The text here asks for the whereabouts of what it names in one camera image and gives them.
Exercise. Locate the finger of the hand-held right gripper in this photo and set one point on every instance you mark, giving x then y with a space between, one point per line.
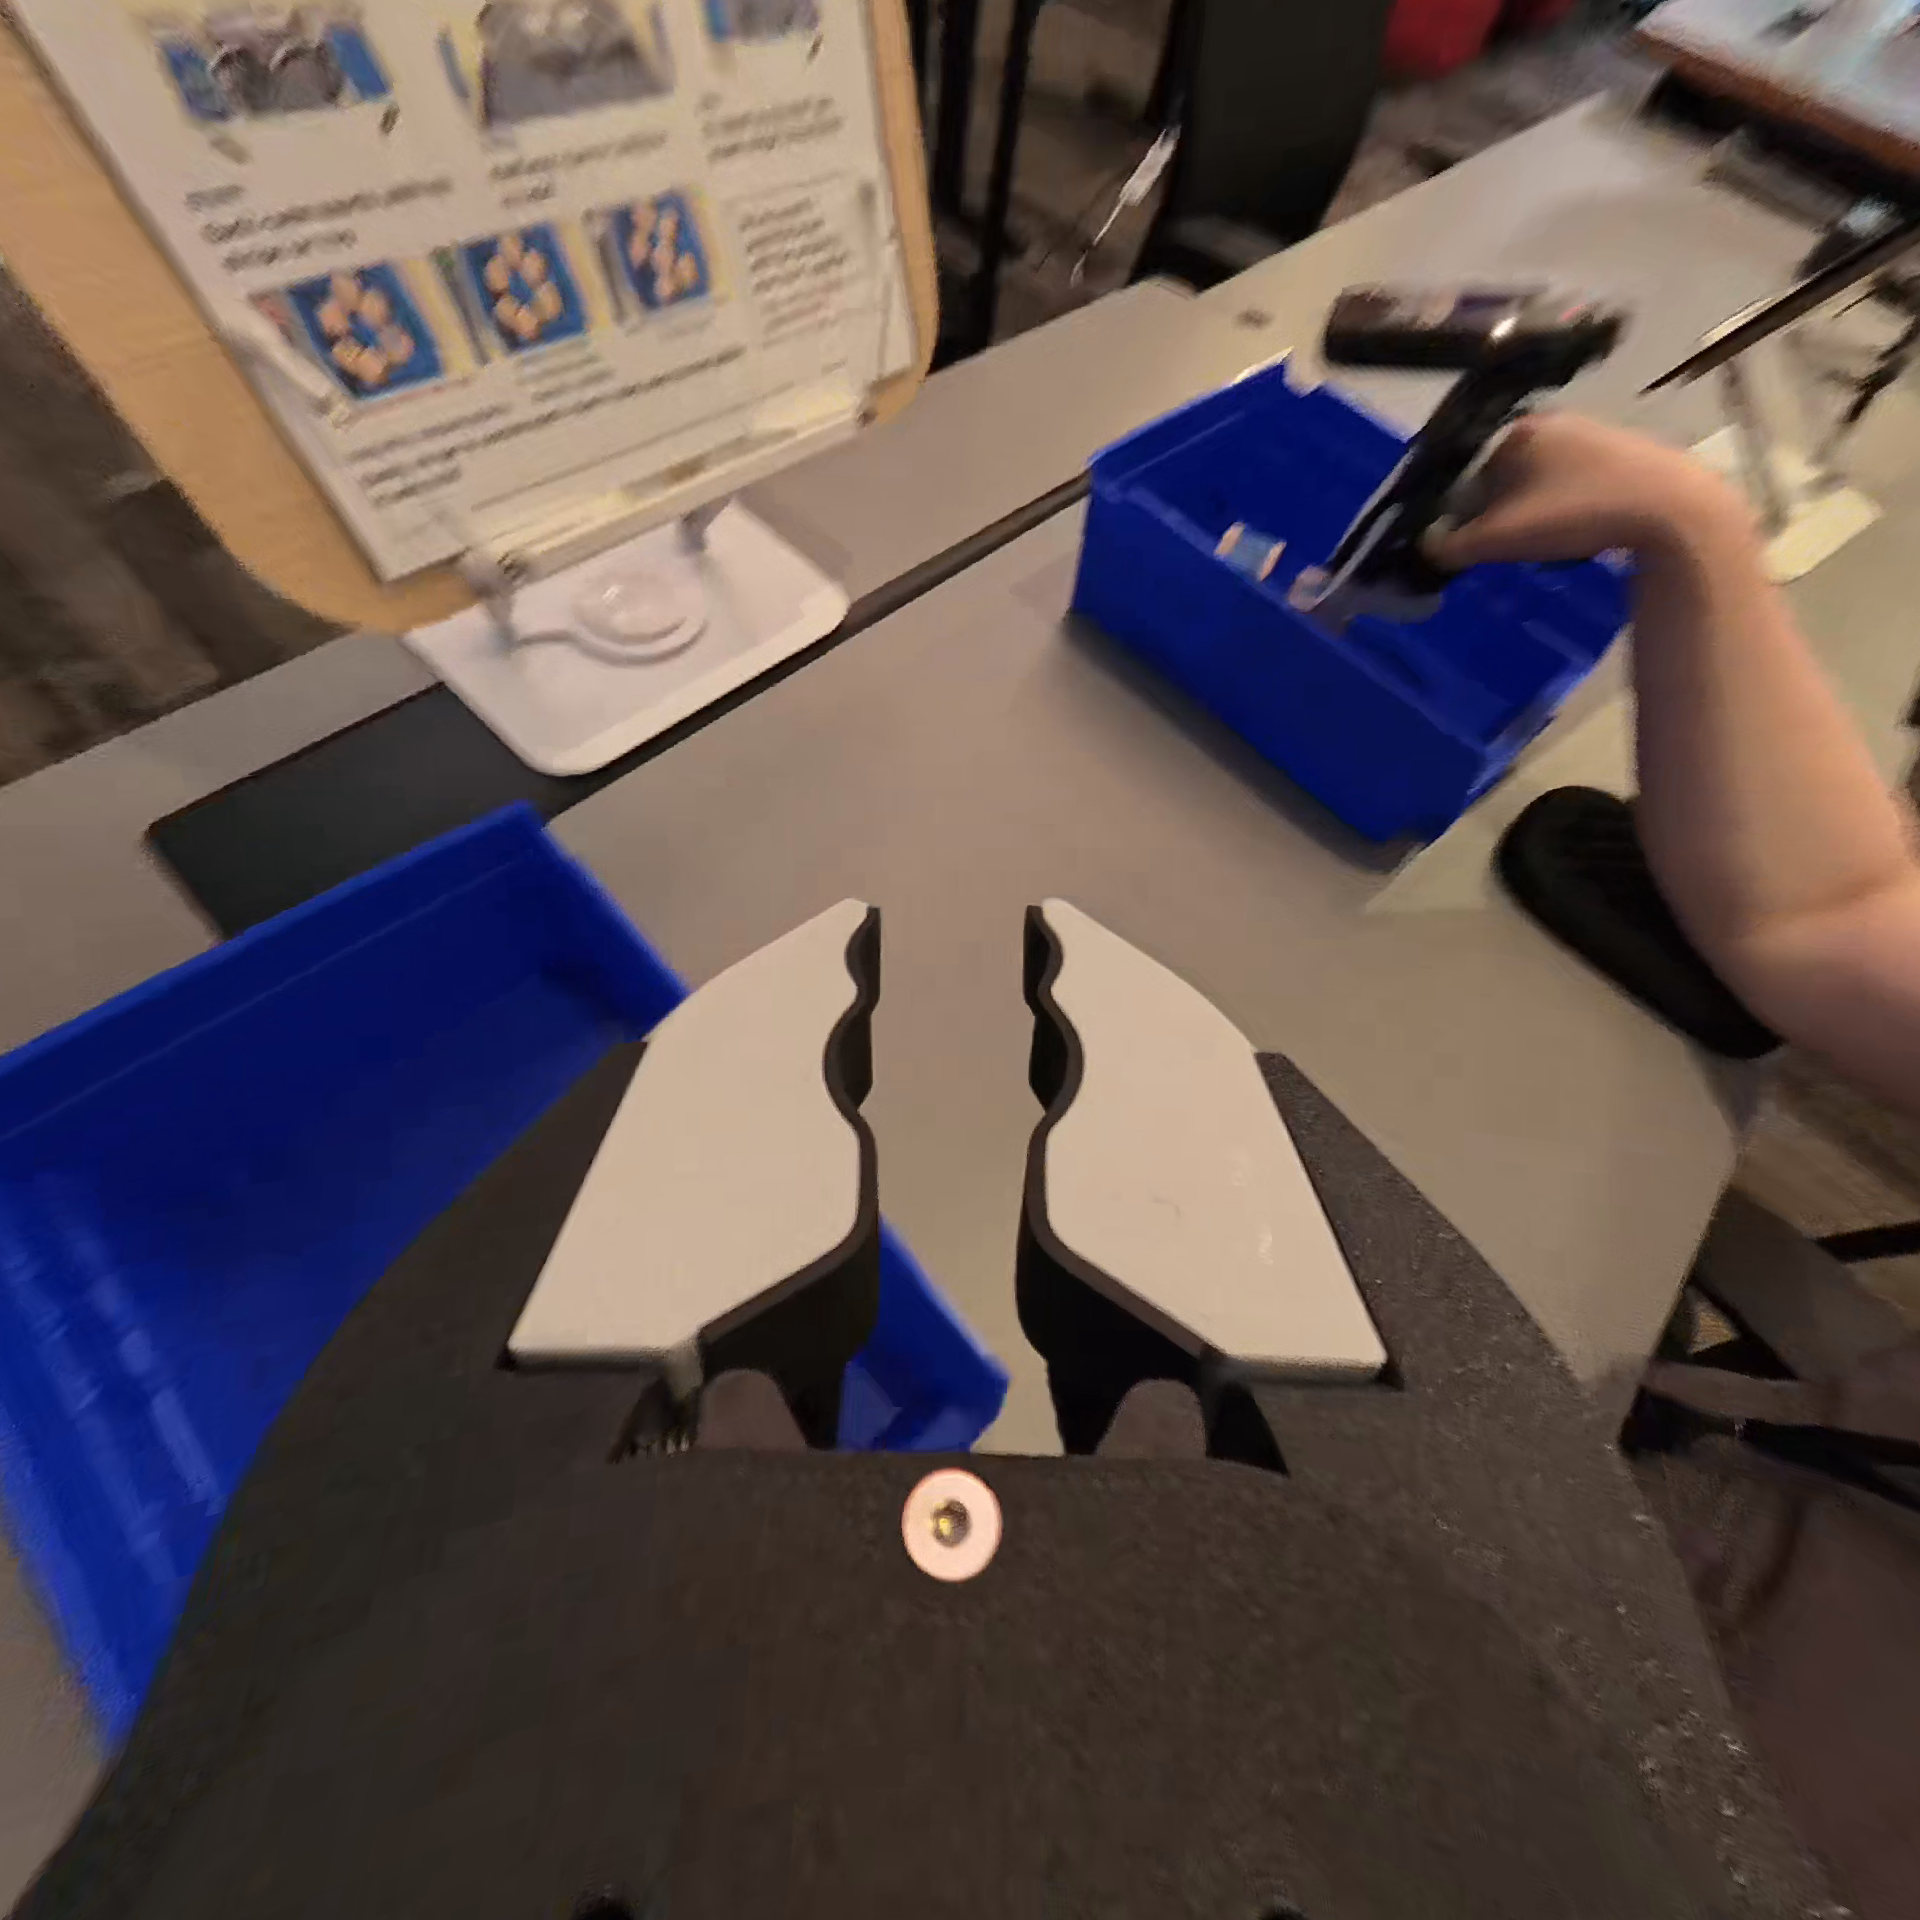
1358 598

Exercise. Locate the red storage box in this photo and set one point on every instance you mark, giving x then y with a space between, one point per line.
1433 34
1539 13

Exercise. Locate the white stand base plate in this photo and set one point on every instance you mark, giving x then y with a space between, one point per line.
720 675
1825 523

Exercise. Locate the person's right hand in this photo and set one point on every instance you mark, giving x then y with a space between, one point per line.
1605 493

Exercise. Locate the wooden-edged work table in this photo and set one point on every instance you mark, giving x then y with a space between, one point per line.
1802 76

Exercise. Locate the white power strip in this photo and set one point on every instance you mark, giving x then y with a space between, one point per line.
1135 186

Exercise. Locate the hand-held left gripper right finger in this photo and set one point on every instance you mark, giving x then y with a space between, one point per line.
1188 1186

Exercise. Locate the dark flat panel on stand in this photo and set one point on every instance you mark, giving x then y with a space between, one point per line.
1802 301

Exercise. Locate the black textured pad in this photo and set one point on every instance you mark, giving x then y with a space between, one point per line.
1621 900

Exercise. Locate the blue plastic bin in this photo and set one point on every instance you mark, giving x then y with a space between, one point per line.
1320 718
226 1125

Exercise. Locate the wooden sign board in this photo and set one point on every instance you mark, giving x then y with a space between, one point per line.
134 420

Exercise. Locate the black office chair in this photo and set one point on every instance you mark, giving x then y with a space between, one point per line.
1275 117

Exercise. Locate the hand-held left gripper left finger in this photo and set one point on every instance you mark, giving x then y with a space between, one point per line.
707 1186

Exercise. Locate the person's right forearm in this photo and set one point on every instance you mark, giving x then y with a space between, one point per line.
1754 780

